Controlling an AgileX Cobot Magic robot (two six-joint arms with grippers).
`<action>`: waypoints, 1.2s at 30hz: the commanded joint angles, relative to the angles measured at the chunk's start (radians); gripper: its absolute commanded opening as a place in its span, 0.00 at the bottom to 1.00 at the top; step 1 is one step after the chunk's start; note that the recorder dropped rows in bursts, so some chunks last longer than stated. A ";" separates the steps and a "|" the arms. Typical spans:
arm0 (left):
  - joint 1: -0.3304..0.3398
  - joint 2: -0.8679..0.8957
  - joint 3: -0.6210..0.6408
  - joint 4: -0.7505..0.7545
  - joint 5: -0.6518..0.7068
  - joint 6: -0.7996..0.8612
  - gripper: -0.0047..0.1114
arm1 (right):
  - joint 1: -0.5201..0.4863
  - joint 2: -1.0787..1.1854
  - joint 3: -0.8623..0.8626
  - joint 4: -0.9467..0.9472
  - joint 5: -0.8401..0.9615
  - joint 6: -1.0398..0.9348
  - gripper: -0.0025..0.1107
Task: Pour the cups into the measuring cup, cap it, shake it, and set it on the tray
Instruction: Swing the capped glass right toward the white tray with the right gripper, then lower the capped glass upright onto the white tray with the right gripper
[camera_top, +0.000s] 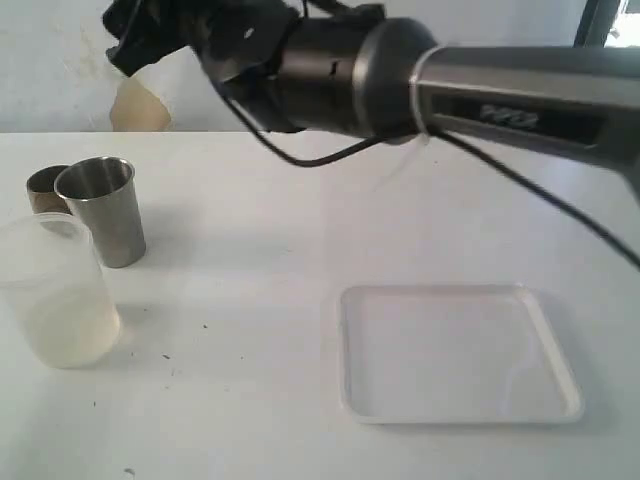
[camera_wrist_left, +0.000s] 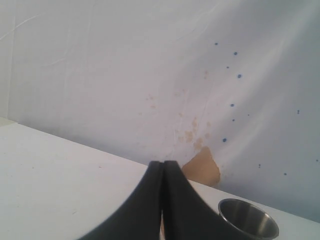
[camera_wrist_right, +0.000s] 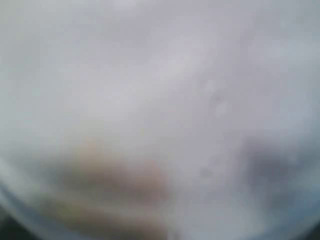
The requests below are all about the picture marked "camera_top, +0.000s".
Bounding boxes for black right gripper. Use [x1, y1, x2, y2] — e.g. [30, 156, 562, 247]
[102, 0, 300, 83]

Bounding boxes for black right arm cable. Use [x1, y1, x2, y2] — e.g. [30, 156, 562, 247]
[214, 79, 640, 274]

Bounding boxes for dark window frame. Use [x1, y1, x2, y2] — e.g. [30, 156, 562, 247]
[574, 0, 640, 48]

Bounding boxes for white plastic tray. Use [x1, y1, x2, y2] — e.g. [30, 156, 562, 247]
[338, 285, 584, 426]

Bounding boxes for frosted plastic jar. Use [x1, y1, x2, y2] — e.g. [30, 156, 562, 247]
[1, 213, 121, 369]

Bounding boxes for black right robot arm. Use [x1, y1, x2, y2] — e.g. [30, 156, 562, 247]
[102, 1, 639, 188]

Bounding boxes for round wooden cup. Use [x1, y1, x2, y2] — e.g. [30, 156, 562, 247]
[26, 165, 71, 215]

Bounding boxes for stainless steel cup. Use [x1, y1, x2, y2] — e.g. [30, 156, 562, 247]
[54, 156, 146, 268]

